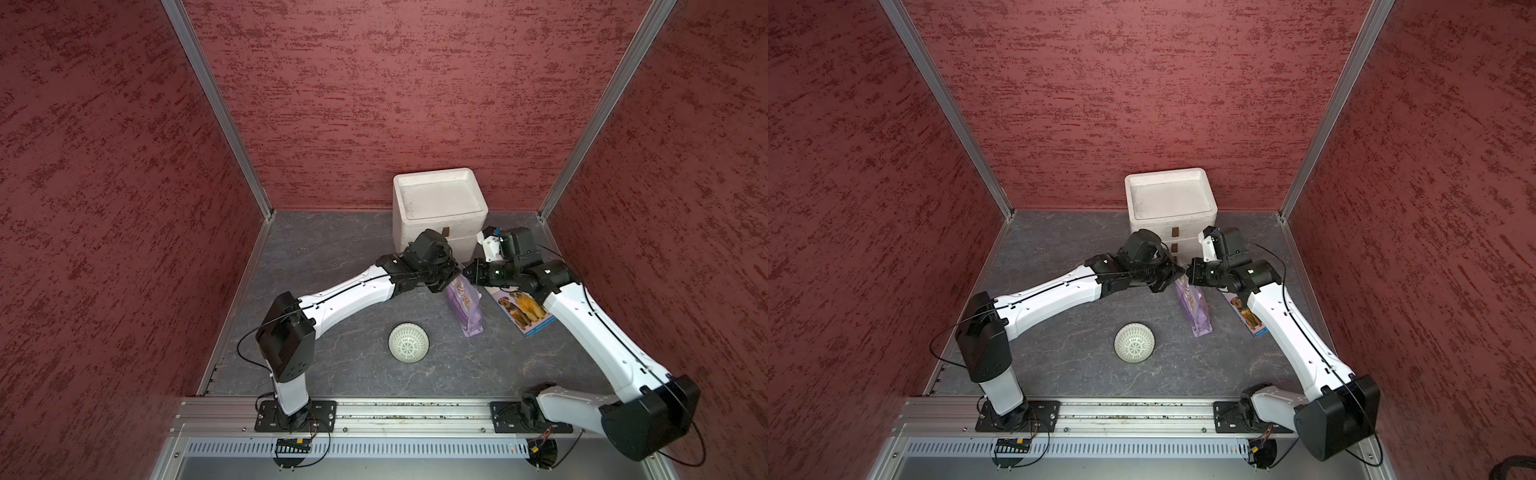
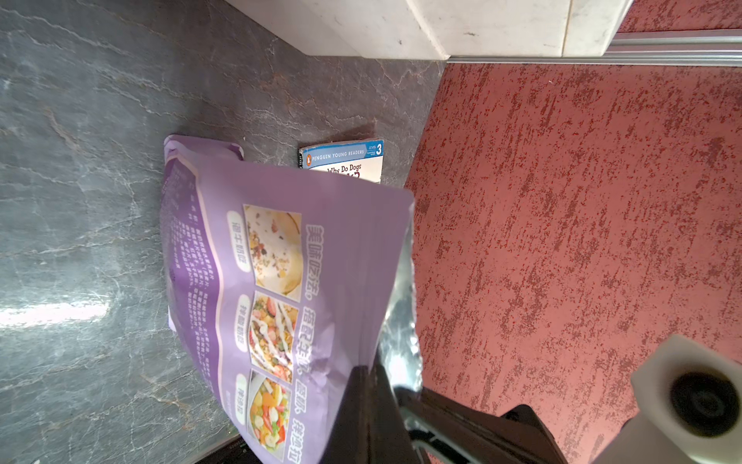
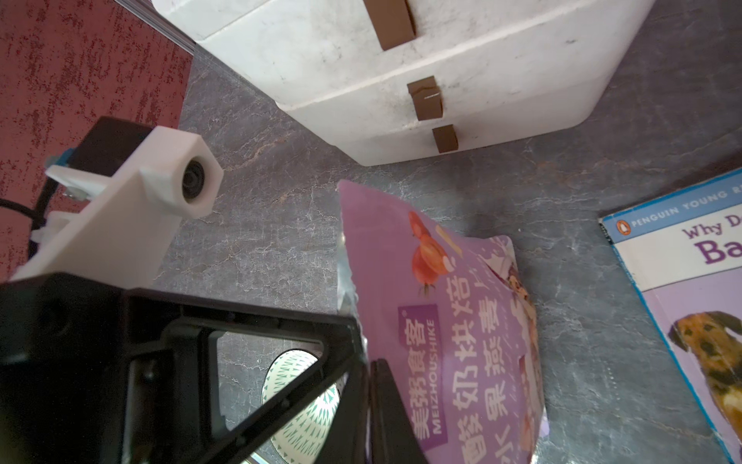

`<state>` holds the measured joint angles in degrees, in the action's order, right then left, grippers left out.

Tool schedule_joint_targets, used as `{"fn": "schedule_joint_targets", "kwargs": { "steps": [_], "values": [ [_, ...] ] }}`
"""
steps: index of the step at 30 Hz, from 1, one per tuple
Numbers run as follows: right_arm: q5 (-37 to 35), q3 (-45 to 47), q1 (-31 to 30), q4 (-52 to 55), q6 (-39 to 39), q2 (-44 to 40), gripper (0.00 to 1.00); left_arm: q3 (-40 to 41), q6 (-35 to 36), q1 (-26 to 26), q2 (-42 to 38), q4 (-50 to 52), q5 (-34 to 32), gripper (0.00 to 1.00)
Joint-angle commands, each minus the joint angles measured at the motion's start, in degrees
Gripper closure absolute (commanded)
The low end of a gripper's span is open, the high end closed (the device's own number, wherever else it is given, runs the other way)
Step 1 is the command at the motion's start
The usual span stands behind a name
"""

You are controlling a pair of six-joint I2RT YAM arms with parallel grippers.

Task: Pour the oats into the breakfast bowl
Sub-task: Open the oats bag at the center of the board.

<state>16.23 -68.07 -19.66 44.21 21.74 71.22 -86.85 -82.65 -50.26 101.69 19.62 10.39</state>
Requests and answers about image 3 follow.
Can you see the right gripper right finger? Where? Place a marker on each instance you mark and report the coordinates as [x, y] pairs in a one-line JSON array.
[[391, 436]]

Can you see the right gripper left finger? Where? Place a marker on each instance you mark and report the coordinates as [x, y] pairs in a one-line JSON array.
[[92, 373]]

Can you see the purple oats bag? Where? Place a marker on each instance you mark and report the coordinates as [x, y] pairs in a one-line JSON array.
[[455, 323]]

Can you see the dog picture book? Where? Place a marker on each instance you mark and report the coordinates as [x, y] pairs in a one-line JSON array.
[[682, 253]]

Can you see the white foam box stack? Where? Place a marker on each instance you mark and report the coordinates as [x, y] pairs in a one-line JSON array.
[[392, 81]]

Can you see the left corner aluminium post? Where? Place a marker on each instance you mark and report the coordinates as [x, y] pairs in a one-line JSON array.
[[145, 11]]

